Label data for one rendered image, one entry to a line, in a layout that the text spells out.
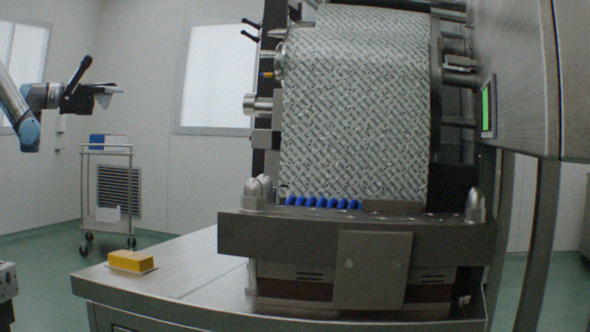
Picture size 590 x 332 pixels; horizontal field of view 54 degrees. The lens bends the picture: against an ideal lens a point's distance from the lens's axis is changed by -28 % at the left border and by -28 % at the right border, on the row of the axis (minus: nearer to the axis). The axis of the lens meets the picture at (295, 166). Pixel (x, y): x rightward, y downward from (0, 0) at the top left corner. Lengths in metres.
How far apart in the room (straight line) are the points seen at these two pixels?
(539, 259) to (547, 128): 1.01
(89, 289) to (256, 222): 0.31
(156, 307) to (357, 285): 0.29
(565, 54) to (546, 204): 1.00
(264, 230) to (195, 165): 6.13
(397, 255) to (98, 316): 0.47
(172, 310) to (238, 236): 0.16
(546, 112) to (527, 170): 6.47
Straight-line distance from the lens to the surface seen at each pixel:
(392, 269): 0.98
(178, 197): 7.23
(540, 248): 1.35
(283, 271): 1.03
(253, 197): 1.04
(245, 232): 1.03
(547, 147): 0.35
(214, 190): 7.10
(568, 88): 0.35
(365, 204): 1.13
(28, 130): 1.64
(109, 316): 1.08
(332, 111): 1.19
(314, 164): 1.20
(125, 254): 1.20
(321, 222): 1.00
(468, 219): 1.01
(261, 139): 1.29
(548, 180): 1.34
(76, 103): 1.82
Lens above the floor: 1.15
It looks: 3 degrees down
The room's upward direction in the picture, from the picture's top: 3 degrees clockwise
